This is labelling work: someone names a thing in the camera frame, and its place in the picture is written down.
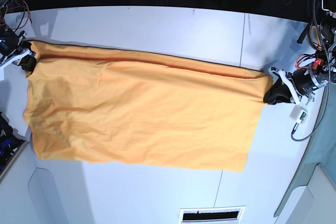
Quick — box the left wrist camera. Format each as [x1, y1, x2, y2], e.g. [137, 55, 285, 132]
[289, 105, 309, 124]

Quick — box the bin with blue items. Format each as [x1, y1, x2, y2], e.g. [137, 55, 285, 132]
[0, 112, 25, 172]

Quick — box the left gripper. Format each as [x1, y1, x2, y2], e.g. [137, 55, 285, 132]
[263, 67, 329, 104]

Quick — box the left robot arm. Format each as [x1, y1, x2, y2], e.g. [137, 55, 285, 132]
[264, 0, 335, 105]

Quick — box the braided camera cable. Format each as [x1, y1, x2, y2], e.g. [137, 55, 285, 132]
[290, 0, 331, 142]

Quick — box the yellow t-shirt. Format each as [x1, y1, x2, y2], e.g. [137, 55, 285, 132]
[24, 41, 273, 172]

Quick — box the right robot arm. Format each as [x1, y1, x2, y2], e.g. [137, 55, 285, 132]
[1, 0, 37, 72]

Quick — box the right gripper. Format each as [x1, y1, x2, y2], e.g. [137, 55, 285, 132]
[1, 30, 37, 72]

